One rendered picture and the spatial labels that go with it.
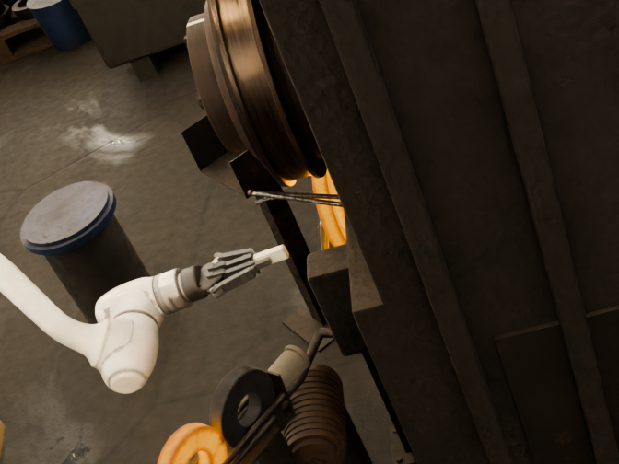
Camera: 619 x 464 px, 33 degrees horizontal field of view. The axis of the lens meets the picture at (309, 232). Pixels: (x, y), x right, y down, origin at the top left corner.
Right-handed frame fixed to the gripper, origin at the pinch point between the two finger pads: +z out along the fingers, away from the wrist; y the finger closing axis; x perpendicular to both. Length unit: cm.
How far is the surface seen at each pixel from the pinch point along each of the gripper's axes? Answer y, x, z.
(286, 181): 5.9, 20.3, 12.8
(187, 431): 47.5, 5.9, -13.1
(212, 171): -62, -13, -25
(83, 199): -93, -25, -78
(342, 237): -2.1, -3.3, 15.1
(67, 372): -64, -66, -104
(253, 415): 36.5, -6.6, -6.5
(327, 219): -2.3, 2.4, 14.1
